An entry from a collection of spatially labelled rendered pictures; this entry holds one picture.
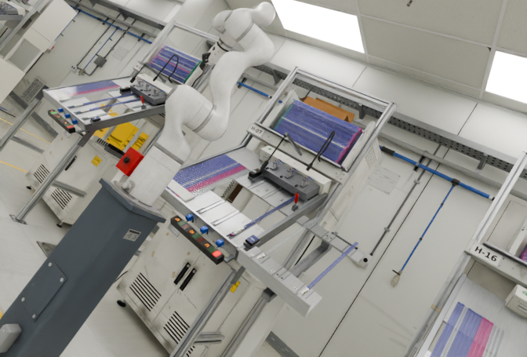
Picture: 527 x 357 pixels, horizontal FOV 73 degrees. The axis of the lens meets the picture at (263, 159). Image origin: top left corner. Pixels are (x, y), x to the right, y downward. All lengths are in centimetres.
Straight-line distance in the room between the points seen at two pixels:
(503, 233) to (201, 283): 155
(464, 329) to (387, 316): 173
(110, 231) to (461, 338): 131
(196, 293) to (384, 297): 185
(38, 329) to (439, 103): 361
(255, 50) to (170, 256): 129
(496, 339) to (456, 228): 184
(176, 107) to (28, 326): 79
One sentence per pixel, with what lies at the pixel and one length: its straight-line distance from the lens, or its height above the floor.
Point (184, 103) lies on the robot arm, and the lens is 121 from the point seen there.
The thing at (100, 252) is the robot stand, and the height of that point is 53.
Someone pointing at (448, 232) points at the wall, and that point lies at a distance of 347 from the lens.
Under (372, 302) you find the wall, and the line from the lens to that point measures 340.
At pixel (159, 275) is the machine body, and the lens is 220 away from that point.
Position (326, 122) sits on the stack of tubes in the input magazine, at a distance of 221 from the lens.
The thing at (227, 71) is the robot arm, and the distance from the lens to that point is 132.
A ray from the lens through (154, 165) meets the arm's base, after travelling 122.
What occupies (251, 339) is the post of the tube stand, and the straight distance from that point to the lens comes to 165.
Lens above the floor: 90
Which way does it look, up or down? 8 degrees up
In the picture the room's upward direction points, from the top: 35 degrees clockwise
